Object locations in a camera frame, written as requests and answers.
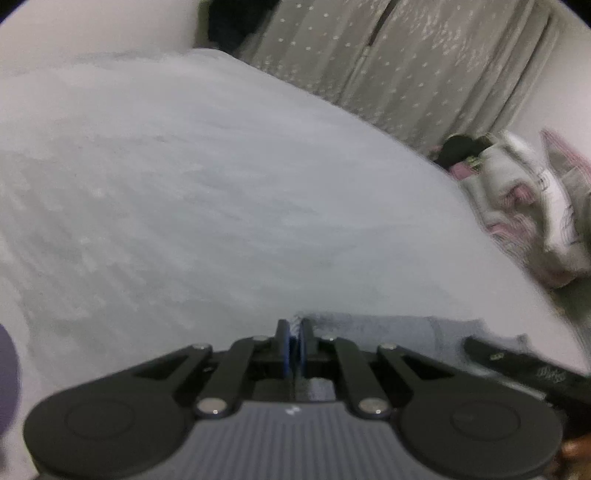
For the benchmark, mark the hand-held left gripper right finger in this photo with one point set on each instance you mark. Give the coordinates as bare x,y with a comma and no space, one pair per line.
307,350

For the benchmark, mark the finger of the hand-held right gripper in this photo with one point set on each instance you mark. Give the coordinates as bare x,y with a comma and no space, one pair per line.
485,350

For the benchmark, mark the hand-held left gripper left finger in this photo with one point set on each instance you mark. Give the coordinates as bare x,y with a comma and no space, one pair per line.
282,350

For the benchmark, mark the grey knit sweater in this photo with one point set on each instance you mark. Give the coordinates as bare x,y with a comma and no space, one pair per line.
392,330

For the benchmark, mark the folded pink white quilt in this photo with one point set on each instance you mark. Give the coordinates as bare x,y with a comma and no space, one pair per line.
503,221

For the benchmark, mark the white printed pillow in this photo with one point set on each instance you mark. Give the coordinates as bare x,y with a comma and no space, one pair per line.
558,226

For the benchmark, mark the black bundle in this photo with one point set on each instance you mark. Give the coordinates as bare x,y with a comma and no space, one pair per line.
459,148

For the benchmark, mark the pink grey pillow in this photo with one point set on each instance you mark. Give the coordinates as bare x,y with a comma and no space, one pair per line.
570,154

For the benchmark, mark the dark purple object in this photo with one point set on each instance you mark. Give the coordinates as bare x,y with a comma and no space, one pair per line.
8,378

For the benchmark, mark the grey star-patterned curtain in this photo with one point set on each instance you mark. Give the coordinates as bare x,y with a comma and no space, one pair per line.
452,69
314,46

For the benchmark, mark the dark hanging garment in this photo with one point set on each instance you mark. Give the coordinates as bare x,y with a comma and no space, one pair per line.
235,21

